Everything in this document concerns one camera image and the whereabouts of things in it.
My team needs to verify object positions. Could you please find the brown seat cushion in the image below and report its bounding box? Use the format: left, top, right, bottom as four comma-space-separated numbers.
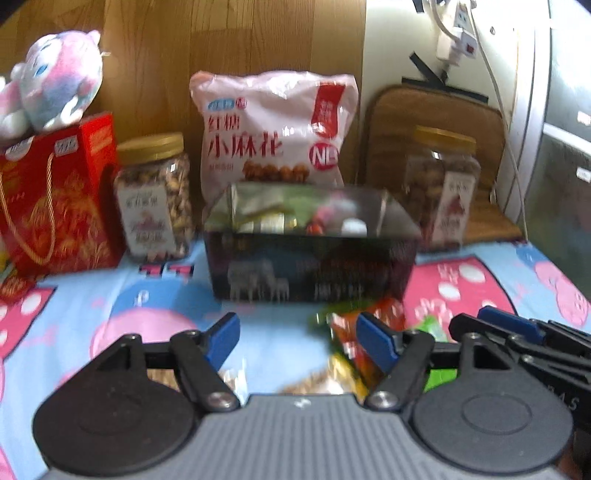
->
358, 84, 525, 245

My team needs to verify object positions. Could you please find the black cardboard box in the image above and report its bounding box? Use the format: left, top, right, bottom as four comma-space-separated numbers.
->
203, 182, 423, 305

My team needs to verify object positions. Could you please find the white power strip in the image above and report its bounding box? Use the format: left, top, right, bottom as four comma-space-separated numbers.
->
450, 0, 479, 57

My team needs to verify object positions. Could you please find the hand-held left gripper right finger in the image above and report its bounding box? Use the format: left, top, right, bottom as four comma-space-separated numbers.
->
356, 312, 515, 411

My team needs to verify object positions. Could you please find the wooden board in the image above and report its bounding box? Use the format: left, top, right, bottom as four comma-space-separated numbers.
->
0, 0, 366, 206

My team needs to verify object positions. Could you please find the light green snack packet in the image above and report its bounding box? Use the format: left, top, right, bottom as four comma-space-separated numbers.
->
242, 188, 317, 220

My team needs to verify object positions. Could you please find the white cable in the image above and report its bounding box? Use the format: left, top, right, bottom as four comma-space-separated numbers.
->
427, 0, 529, 241

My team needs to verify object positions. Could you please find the large pink snack bag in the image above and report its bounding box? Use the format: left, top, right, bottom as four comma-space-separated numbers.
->
189, 70, 360, 204

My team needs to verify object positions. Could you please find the printed cartoon bed sheet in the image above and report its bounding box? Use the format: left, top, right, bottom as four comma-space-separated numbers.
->
0, 240, 591, 480

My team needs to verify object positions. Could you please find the pink blue plush toy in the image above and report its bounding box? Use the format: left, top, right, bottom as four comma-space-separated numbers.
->
0, 30, 105, 139

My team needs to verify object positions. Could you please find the white plug adapter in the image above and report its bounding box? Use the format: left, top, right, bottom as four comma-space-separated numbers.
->
436, 27, 463, 64

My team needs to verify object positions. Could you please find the yellow snack packet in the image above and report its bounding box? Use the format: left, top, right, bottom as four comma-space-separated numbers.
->
329, 354, 366, 394

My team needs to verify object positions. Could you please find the pink white snack packet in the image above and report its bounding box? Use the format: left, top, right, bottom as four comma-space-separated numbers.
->
318, 193, 354, 224

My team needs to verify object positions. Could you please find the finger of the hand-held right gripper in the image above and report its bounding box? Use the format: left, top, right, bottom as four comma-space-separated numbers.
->
449, 313, 591, 370
477, 305, 591, 344

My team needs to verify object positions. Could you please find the red gift box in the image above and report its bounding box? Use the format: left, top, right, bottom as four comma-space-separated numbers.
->
0, 113, 125, 278

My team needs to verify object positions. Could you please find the clear nut snack packet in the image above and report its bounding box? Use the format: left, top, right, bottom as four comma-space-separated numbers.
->
281, 373, 354, 398
218, 368, 249, 398

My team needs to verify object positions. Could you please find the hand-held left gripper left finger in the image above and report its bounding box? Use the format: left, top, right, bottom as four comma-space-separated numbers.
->
90, 312, 242, 412

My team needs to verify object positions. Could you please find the orange snack packet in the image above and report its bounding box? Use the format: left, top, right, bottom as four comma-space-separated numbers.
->
331, 298, 408, 370

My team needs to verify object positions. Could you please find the red label jar, gold lid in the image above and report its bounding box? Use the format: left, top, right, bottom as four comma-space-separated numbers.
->
404, 126, 482, 247

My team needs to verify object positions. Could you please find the cashew jar with gold lid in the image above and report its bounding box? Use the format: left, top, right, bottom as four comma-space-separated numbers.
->
113, 132, 194, 261

